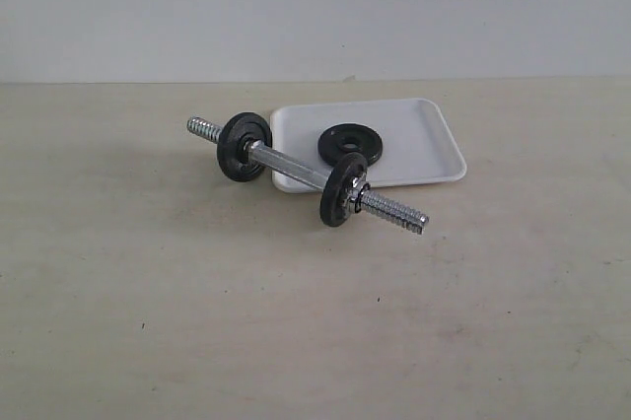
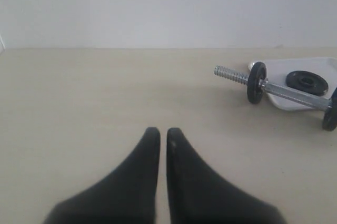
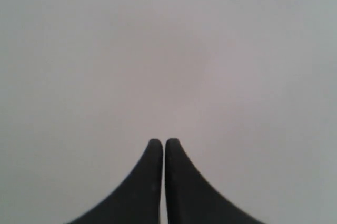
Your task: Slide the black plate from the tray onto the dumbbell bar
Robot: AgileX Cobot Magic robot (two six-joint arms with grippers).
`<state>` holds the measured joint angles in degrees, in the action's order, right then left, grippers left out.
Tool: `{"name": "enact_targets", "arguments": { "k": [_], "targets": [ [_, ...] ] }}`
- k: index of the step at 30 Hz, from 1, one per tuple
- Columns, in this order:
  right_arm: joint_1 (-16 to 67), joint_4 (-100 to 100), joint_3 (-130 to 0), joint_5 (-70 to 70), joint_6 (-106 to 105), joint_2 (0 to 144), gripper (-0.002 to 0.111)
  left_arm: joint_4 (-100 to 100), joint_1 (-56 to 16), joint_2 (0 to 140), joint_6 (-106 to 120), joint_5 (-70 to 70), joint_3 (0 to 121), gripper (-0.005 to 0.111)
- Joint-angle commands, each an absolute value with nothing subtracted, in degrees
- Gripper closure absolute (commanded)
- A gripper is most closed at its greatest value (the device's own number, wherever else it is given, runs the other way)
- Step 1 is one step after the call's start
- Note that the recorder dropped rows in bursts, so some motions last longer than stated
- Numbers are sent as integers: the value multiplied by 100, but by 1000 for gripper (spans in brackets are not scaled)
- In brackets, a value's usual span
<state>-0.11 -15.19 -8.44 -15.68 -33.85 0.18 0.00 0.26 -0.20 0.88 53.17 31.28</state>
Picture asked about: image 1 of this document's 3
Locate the white plastic tray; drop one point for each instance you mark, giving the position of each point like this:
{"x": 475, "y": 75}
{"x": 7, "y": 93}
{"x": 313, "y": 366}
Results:
{"x": 418, "y": 146}

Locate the black weight plate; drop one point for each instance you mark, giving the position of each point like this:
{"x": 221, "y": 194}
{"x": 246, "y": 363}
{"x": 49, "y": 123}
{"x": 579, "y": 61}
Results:
{"x": 339, "y": 140}
{"x": 233, "y": 158}

